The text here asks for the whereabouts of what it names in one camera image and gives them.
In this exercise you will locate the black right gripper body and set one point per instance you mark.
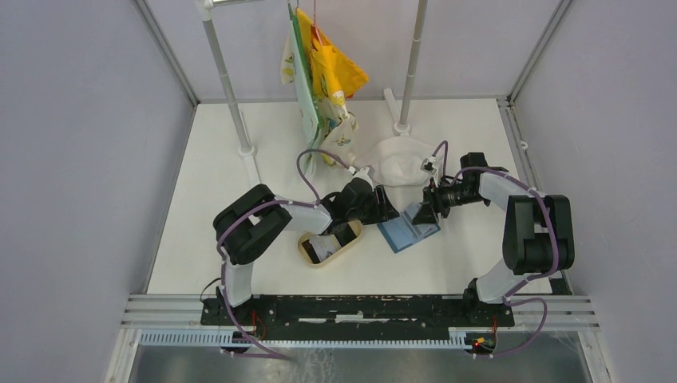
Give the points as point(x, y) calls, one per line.
point(448, 196)

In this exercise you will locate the light green hanging cloth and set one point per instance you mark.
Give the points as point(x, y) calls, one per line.
point(309, 113)

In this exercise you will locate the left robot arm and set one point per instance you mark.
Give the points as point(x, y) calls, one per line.
point(250, 225)

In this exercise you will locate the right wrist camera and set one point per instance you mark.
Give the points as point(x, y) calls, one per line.
point(432, 166)

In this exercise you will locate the beige oval tray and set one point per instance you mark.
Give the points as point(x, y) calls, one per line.
point(319, 250)

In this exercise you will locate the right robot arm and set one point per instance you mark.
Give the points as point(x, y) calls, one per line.
point(538, 235)

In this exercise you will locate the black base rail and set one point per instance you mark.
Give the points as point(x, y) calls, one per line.
point(356, 317)

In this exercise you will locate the white crumpled cloth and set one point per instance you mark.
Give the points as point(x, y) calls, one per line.
point(396, 162)

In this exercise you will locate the blue leather card holder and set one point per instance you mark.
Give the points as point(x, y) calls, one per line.
point(401, 234)

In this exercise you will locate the dinosaur print hanging cloth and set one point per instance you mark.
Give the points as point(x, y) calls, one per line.
point(338, 124)

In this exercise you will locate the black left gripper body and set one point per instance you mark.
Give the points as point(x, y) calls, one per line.
point(371, 211)

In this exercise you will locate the left rack pole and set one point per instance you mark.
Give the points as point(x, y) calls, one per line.
point(247, 150)

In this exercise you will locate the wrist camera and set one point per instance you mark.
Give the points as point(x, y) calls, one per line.
point(364, 173)
point(432, 166)

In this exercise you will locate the rack pole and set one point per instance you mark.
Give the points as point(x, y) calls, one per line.
point(400, 112)
point(247, 150)

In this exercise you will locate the right rack pole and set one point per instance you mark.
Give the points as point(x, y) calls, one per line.
point(400, 112)

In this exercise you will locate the yellow hanging cloth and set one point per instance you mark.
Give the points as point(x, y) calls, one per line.
point(334, 76)

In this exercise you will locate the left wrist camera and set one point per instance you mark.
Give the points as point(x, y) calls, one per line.
point(364, 173)

